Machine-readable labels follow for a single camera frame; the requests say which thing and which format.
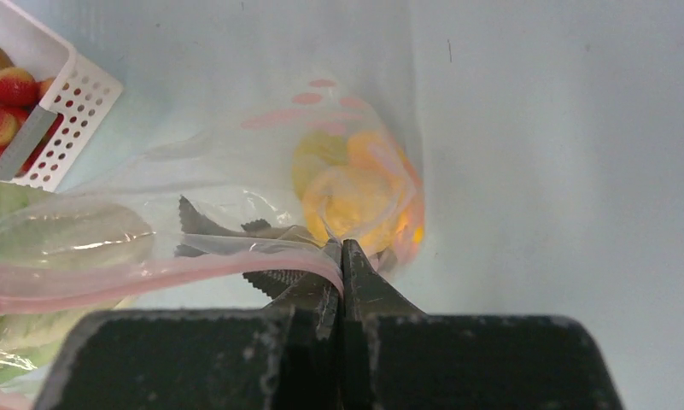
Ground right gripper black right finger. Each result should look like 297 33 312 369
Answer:
341 239 423 409

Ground white perforated plastic basket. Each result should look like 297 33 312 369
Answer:
0 1 124 191

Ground green toy lettuce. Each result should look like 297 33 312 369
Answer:
0 182 154 384

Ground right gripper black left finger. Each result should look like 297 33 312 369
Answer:
178 196 342 409

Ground yellow toy lemon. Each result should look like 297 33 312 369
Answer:
301 166 402 254

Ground yellow toy mango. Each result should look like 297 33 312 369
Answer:
291 130 348 200

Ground clear zip top bag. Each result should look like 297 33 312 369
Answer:
0 79 411 409

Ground orange toy fruit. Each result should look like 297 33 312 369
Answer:
347 131 425 264

